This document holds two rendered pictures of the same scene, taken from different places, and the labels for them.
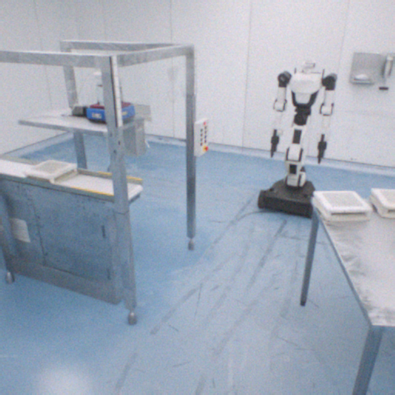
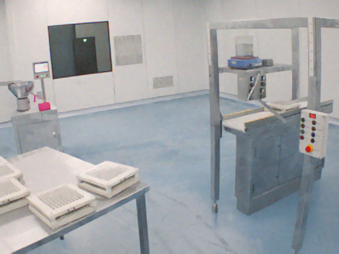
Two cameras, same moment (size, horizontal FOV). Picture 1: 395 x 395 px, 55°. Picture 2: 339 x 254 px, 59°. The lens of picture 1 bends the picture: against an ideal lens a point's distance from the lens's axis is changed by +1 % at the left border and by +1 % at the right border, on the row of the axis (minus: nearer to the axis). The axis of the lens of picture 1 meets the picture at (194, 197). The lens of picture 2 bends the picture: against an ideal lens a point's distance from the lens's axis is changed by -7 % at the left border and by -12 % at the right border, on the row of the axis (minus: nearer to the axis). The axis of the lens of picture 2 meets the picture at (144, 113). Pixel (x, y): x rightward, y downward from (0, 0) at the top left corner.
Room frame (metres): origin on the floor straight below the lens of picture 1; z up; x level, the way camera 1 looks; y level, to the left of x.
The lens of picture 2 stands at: (3.17, -1.93, 1.60)
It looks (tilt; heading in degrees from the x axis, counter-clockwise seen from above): 14 degrees down; 130
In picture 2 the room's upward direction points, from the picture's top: 4 degrees counter-clockwise
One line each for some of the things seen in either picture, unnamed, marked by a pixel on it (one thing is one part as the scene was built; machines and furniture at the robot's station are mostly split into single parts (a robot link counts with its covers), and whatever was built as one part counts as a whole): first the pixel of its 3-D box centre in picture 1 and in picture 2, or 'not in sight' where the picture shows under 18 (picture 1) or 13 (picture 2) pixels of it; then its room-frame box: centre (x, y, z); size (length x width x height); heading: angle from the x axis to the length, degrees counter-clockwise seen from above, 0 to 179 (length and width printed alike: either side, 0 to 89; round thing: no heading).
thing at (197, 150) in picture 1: (200, 136); (314, 133); (2.85, -0.05, 1.01); 0.17 x 0.06 x 0.26; 156
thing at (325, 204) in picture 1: (341, 201); (107, 173); (1.95, -0.84, 0.89); 0.25 x 0.24 x 0.02; 2
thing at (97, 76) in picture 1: (109, 86); not in sight; (2.18, 0.48, 1.50); 0.15 x 0.15 x 0.19
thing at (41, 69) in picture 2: not in sight; (42, 83); (-0.77, 0.55, 1.07); 0.23 x 0.10 x 0.62; 65
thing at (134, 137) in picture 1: (125, 137); (251, 86); (2.26, 0.43, 1.18); 0.22 x 0.11 x 0.20; 66
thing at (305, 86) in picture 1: (305, 88); not in sight; (3.77, -1.08, 1.23); 0.34 x 0.30 x 0.36; 65
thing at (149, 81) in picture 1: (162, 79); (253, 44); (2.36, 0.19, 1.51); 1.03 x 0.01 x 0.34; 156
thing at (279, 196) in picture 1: (292, 187); not in sight; (3.75, -1.07, 0.19); 0.64 x 0.52 x 0.33; 155
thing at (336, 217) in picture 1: (339, 208); (108, 181); (1.95, -0.84, 0.85); 0.24 x 0.24 x 0.02; 2
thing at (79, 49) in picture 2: not in sight; (81, 49); (-2.44, 2.67, 1.43); 1.38 x 0.01 x 1.16; 65
